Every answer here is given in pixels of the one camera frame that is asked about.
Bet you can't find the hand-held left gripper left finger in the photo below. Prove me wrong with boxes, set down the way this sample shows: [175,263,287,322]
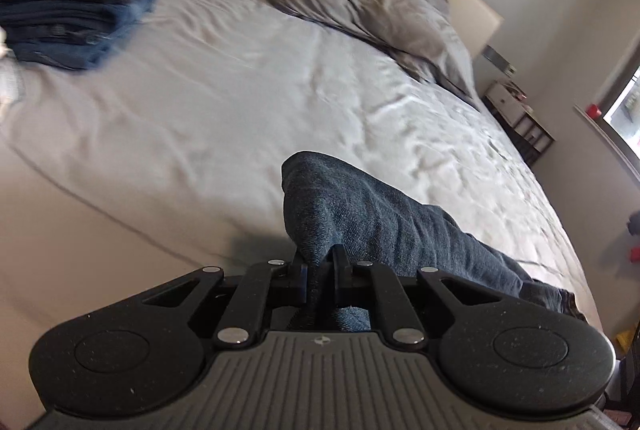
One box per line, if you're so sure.
[142,250,308,348]

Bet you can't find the bed with white sheet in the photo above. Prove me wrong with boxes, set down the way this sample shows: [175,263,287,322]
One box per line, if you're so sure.
[0,0,606,416]

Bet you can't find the black and white nightstand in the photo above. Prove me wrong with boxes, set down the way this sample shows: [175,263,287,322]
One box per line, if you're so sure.
[484,80,556,161]

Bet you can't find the grey duvet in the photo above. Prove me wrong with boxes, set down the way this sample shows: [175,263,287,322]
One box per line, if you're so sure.
[260,0,481,108]

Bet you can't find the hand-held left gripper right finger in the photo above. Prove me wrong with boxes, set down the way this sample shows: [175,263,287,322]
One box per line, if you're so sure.
[332,245,501,350]

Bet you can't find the grey striped garment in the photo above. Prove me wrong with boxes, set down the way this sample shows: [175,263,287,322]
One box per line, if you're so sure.
[0,60,23,104]

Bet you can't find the dark blue jeans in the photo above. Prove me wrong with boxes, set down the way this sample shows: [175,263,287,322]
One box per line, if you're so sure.
[281,151,588,331]

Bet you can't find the window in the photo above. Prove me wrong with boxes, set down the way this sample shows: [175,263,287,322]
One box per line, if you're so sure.
[575,65,640,171]

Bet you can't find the blue folded jeans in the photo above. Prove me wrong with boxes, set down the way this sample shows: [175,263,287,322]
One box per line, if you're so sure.
[0,0,157,71]

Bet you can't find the wall switch panel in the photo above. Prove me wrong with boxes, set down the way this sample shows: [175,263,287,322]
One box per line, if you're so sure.
[482,46,518,75]

